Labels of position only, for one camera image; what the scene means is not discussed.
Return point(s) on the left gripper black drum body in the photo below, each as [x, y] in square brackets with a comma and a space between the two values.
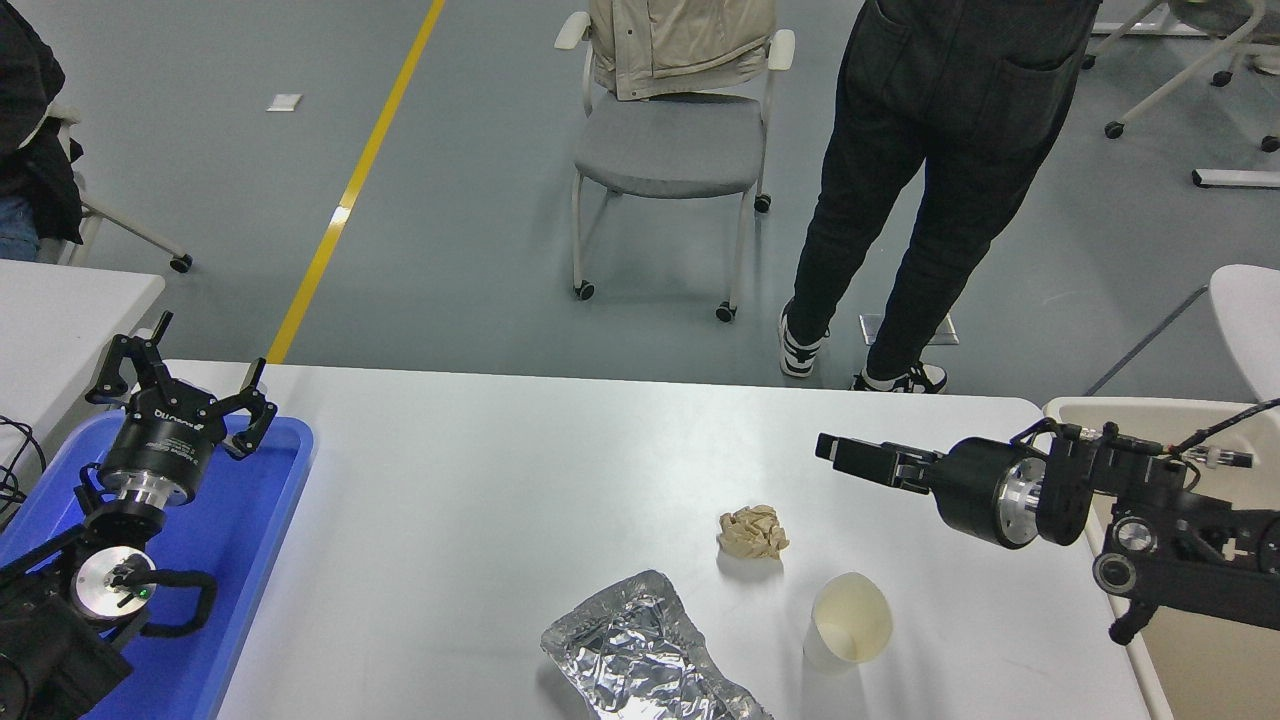
[160, 445]

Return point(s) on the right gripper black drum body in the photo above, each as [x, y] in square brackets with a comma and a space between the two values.
[965, 490]

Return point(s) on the tan paper ball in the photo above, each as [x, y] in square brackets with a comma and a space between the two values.
[752, 532]

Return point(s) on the white paper cup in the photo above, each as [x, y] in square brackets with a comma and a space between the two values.
[850, 615]

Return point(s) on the silver foil tray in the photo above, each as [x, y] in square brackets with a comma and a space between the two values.
[630, 650]

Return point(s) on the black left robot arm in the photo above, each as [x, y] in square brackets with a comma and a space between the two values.
[55, 650]

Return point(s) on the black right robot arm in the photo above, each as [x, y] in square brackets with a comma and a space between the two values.
[1180, 540]

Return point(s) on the white rectangular side table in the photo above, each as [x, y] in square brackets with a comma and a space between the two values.
[60, 320]

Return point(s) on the blue plastic tray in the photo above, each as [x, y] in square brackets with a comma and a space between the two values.
[250, 520]

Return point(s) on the metal floor plate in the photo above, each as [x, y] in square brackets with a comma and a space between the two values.
[948, 328]
[868, 330]

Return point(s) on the person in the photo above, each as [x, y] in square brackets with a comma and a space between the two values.
[12, 230]
[930, 120]

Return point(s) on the black jacket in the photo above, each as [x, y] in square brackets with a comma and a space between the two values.
[55, 190]

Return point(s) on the large pale bin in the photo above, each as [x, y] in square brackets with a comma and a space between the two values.
[1220, 680]

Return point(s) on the white round table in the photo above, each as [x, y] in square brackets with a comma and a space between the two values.
[1250, 320]

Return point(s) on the white swivel chair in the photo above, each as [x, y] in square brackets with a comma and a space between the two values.
[1114, 130]

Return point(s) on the beige jacket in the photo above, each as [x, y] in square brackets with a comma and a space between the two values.
[680, 45]

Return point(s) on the white frame castor chair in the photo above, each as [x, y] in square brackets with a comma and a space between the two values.
[181, 263]

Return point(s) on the grey seat white frame chair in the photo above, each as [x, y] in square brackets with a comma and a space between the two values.
[665, 150]

